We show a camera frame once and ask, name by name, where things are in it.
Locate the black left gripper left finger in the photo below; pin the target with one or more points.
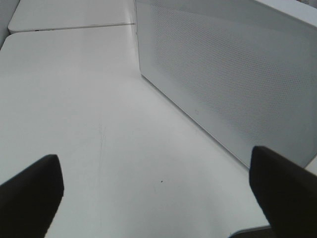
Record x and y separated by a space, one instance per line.
30 199

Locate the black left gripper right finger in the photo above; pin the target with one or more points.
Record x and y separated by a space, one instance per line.
286 193

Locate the white microwave door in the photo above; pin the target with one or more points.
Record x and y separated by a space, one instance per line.
244 70

